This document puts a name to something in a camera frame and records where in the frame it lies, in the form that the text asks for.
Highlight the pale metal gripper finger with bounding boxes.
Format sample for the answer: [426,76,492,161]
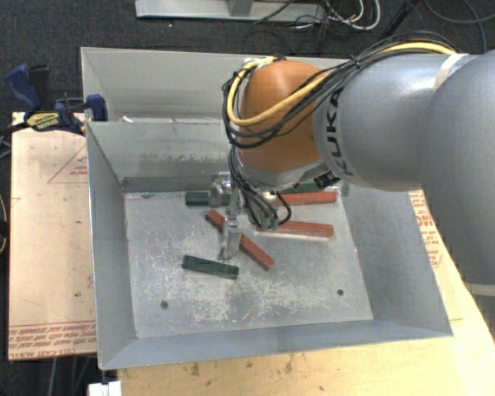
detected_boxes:
[218,219,231,262]
[229,219,243,261]

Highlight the red-brown flat block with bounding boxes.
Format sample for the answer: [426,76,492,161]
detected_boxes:
[255,219,335,239]
[205,209,276,272]
[278,191,338,207]

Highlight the grey metal bin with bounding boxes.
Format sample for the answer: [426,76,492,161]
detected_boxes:
[80,46,454,371]

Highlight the brown cardboard board red print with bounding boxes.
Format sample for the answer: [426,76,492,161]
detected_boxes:
[7,111,465,361]

